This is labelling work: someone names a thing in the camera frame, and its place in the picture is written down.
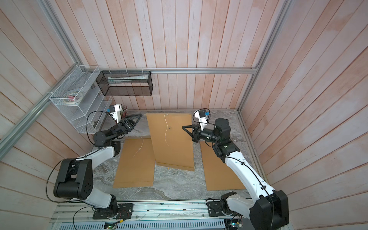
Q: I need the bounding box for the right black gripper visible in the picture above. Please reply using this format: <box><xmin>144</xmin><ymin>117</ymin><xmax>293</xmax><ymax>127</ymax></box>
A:
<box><xmin>184</xmin><ymin>125</ymin><xmax>221</xmax><ymax>147</ymax></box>

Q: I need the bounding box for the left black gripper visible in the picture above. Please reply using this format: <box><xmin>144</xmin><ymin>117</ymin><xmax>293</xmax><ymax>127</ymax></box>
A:
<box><xmin>108</xmin><ymin>113</ymin><xmax>142</xmax><ymax>141</ymax></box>

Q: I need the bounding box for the brown kraft file bag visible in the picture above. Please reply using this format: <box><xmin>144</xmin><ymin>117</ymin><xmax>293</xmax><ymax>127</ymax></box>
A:
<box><xmin>113</xmin><ymin>137</ymin><xmax>155</xmax><ymax>188</ymax></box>

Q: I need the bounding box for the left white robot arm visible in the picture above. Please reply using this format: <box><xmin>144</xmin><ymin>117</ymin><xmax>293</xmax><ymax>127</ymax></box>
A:
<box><xmin>53</xmin><ymin>114</ymin><xmax>142</xmax><ymax>212</ymax></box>

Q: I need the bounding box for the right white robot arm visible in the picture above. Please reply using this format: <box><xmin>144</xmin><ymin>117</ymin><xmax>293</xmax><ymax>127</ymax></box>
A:
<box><xmin>146</xmin><ymin>109</ymin><xmax>289</xmax><ymax>230</ymax></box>

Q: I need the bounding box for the red metal pencil bucket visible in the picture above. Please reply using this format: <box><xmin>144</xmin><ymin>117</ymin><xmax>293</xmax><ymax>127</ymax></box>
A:
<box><xmin>121</xmin><ymin>105</ymin><xmax>127</xmax><ymax>118</ymax></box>

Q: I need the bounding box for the tape roll on shelf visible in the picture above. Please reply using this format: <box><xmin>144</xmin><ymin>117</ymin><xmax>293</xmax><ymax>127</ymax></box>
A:
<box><xmin>63</xmin><ymin>92</ymin><xmax>80</xmax><ymax>105</ymax></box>

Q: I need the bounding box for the black mesh wall basket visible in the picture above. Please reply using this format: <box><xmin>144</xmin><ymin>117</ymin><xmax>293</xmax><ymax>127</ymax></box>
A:
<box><xmin>96</xmin><ymin>71</ymin><xmax>153</xmax><ymax>96</ymax></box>

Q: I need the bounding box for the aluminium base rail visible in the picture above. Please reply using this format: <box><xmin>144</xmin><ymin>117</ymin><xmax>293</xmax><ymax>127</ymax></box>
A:
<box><xmin>50</xmin><ymin>198</ymin><xmax>288</xmax><ymax>223</ymax></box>

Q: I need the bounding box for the horizontal aluminium wall rail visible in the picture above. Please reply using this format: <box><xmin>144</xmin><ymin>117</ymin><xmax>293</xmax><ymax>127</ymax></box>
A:
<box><xmin>85</xmin><ymin>66</ymin><xmax>258</xmax><ymax>74</ymax></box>

